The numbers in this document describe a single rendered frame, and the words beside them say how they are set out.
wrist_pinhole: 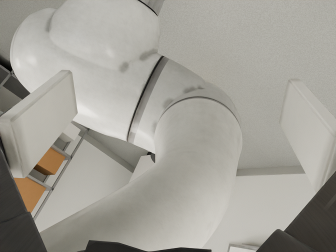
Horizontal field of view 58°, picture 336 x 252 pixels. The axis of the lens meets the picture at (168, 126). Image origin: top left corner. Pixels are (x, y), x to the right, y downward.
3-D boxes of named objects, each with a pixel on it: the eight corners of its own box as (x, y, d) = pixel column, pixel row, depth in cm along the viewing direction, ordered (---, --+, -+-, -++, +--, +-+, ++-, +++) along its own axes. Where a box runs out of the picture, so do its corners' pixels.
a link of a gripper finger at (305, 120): (336, 137, 11) (356, 138, 11) (287, 77, 18) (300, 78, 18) (317, 198, 13) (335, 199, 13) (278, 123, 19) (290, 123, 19)
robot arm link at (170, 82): (217, 204, 37) (115, 160, 37) (213, 153, 54) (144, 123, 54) (267, 107, 33) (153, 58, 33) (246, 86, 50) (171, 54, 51)
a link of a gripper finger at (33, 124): (25, 179, 14) (10, 178, 14) (78, 113, 20) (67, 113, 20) (10, 121, 12) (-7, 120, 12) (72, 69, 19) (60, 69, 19)
